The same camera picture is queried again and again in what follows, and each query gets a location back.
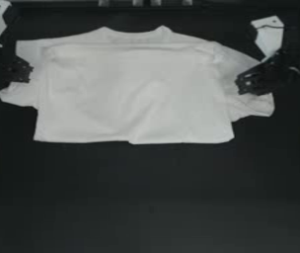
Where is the white shirt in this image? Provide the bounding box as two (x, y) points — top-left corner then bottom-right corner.
(0, 25), (276, 145)

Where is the black metal frame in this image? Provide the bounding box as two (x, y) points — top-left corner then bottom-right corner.
(0, 0), (300, 11)

